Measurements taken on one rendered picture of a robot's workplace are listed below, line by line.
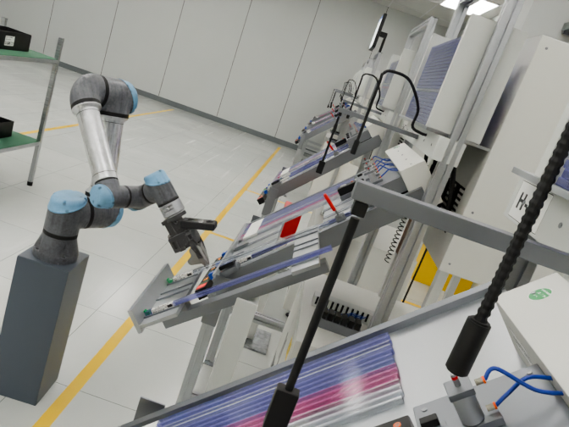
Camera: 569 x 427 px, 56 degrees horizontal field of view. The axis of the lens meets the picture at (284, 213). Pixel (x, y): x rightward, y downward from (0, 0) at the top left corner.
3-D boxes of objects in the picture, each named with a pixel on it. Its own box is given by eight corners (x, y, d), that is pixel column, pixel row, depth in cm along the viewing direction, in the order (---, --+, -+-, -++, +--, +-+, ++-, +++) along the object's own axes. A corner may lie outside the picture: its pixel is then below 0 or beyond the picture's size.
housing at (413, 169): (417, 213, 162) (399, 170, 159) (399, 183, 209) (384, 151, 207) (443, 202, 160) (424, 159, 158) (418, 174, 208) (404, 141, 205)
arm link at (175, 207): (182, 196, 179) (174, 201, 171) (188, 207, 180) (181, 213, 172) (162, 204, 181) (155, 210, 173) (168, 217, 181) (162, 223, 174)
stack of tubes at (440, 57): (427, 126, 157) (464, 35, 150) (404, 115, 206) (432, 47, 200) (467, 140, 157) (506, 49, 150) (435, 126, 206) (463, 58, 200)
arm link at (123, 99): (69, 224, 193) (86, 72, 185) (104, 224, 206) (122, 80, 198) (89, 233, 187) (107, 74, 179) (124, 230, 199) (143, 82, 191)
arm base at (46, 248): (23, 255, 181) (29, 228, 178) (44, 241, 195) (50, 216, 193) (66, 268, 181) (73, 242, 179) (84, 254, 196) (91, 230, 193)
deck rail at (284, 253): (220, 296, 172) (212, 280, 171) (222, 294, 174) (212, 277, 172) (430, 206, 159) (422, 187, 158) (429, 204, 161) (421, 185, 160)
